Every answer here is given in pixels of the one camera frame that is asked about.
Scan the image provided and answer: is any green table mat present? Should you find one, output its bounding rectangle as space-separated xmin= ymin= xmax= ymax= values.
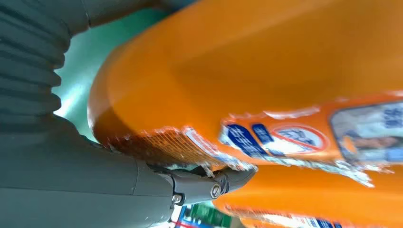
xmin=52 ymin=8 xmax=171 ymax=144

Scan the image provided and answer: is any blue steel frame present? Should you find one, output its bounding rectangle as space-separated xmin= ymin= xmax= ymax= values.
xmin=171 ymin=204 xmax=191 ymax=228

